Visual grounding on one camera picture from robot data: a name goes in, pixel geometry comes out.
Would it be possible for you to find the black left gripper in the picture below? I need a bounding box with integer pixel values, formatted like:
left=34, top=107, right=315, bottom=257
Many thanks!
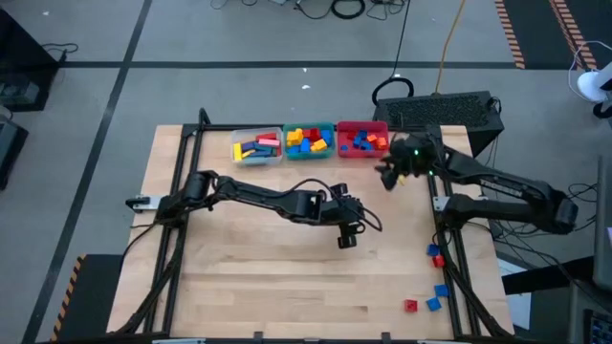
left=318, top=183, right=367, bottom=250

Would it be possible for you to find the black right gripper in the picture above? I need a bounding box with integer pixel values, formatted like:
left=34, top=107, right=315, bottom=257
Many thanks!
left=374, top=133, right=440, bottom=192

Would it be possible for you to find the red plastic bin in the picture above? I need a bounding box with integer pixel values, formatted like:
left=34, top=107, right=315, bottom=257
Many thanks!
left=337, top=120, right=391, bottom=160

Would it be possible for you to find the teal plastic bin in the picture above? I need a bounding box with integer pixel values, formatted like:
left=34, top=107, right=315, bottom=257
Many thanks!
left=282, top=122, right=337, bottom=161

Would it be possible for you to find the black computer case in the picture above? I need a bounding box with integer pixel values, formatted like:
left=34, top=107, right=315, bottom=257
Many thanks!
left=372, top=90, right=506, bottom=157

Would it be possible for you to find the clear plastic bin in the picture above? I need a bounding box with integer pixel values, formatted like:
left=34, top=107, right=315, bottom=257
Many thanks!
left=230, top=126, right=285, bottom=167

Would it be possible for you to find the white paper sheet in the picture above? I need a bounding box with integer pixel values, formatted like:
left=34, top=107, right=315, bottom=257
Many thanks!
left=496, top=257, right=533, bottom=317

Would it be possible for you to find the black flat board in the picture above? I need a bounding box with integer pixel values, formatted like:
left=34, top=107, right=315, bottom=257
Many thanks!
left=501, top=256, right=597, bottom=296

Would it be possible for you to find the black orange-striped floor mat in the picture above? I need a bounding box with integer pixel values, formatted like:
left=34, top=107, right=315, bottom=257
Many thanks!
left=493, top=0, right=612, bottom=72

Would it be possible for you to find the white round device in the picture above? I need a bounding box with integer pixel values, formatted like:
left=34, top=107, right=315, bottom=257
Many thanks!
left=567, top=40, right=612, bottom=119

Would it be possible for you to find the black hazard-striped floor mat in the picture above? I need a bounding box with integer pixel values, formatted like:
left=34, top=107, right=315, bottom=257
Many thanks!
left=50, top=252, right=126, bottom=343

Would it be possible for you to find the black keyboard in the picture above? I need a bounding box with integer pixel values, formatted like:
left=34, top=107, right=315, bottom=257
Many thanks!
left=583, top=309, right=612, bottom=344

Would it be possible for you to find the grey equipment box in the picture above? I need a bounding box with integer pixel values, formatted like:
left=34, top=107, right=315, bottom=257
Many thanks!
left=0, top=107, right=30, bottom=191

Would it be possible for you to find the black cabinet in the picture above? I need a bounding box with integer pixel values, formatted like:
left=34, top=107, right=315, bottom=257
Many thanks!
left=0, top=8, right=62, bottom=114

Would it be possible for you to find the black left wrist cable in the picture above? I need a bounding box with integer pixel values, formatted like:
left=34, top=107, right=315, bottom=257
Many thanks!
left=286, top=178, right=383, bottom=233

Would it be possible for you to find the black hanging cable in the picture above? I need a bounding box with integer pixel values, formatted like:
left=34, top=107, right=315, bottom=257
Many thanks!
left=371, top=0, right=416, bottom=109

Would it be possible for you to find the yellow hanging cable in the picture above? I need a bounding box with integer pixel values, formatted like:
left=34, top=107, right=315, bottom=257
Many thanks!
left=433, top=0, right=468, bottom=95

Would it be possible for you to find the black aluminium table frame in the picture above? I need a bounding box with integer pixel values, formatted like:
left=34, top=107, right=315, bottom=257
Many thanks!
left=107, top=107, right=515, bottom=338

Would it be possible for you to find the coiled black cable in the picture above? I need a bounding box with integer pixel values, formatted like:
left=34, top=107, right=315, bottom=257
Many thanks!
left=331, top=0, right=367, bottom=21

